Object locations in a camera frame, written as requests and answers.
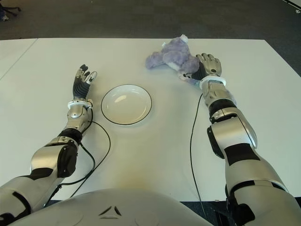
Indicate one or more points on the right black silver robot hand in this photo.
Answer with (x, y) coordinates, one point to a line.
(210, 67)

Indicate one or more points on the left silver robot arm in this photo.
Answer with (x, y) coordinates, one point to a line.
(47, 155)

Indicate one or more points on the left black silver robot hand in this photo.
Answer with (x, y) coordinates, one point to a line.
(81, 88)

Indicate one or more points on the black office chair base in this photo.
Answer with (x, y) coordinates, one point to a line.
(10, 7)

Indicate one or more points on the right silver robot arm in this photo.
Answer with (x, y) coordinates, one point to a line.
(232, 141)

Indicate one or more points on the purple plush bunny doll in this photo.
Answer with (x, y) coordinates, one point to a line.
(174, 55)

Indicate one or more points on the silver robot torso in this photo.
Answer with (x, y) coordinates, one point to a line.
(113, 209)

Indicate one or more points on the white plate with black rim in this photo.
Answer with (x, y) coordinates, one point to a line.
(127, 104)

